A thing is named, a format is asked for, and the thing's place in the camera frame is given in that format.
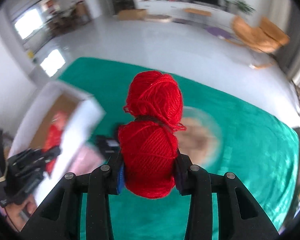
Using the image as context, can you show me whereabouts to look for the pink cloths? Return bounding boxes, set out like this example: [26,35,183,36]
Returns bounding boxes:
[67,144,105,176]

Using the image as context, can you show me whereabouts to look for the red yarn balls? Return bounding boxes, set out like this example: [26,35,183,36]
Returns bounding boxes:
[118,70,186,199]

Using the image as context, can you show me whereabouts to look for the person left hand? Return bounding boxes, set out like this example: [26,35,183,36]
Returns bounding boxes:
[4,194,37,231]

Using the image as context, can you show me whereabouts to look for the white cardboard box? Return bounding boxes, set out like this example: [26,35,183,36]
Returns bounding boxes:
[9,81,105,205]

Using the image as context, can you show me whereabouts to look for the clear jar of snacks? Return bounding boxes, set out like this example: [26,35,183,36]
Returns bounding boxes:
[175,106,222,169]

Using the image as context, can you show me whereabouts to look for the green tablecloth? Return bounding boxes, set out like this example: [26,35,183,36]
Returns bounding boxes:
[59,57,299,239]

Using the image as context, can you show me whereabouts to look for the wooden dining chair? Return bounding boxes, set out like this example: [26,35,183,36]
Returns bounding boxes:
[76,2,91,24]

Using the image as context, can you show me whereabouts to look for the orange butterfly chair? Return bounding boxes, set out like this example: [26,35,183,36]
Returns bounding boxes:
[231,15,290,54]

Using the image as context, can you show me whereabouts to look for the purple floor mat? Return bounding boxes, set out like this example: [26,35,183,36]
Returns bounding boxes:
[206,27,232,39]

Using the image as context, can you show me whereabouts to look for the brown cardboard box on floor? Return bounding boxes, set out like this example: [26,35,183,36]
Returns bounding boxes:
[117,9,148,21]

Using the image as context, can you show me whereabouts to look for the wooden bench with metal legs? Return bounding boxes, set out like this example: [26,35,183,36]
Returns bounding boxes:
[183,8,212,25]

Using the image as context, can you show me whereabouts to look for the white tv cabinet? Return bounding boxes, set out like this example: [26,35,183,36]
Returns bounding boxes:
[135,1,236,28]

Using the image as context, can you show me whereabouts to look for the green potted plant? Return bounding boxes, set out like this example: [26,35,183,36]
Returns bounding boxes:
[233,0,255,15]

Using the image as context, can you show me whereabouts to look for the white standing air conditioner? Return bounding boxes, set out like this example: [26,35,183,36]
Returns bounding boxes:
[267,0,291,31]

